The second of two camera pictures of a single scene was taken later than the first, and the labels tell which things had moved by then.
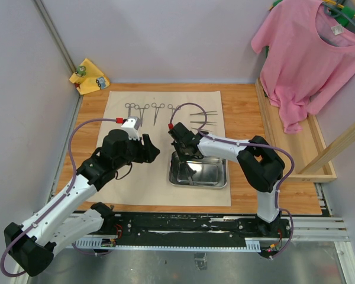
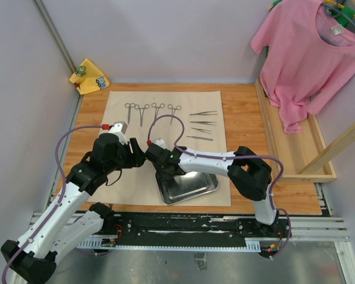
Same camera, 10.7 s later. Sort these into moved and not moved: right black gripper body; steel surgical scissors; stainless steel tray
Moved: stainless steel tray; right black gripper body
Not moved: steel surgical scissors
